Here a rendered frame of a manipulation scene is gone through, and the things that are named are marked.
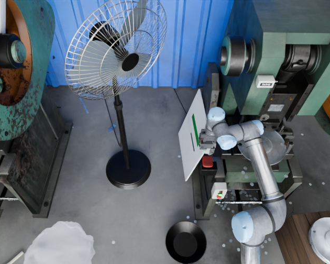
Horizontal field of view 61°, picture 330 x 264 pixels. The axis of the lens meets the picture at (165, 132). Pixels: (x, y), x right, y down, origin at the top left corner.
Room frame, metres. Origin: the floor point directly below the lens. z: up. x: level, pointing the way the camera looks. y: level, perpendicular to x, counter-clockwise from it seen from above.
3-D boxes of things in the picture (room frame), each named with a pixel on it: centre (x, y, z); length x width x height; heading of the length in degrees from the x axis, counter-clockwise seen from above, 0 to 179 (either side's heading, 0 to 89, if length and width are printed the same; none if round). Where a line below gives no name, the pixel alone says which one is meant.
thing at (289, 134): (1.09, -0.74, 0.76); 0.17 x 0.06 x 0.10; 93
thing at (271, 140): (0.96, -0.58, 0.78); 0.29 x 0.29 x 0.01
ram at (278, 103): (1.04, -0.58, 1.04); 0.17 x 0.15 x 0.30; 3
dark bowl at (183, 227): (0.57, -0.18, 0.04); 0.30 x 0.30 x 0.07
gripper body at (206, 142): (0.84, -0.23, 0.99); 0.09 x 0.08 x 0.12; 93
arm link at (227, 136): (0.75, -0.28, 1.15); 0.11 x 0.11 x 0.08; 20
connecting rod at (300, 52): (1.08, -0.57, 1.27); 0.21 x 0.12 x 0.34; 3
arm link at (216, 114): (0.83, -0.23, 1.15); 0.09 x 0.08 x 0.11; 20
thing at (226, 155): (1.08, -0.57, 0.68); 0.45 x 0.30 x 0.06; 93
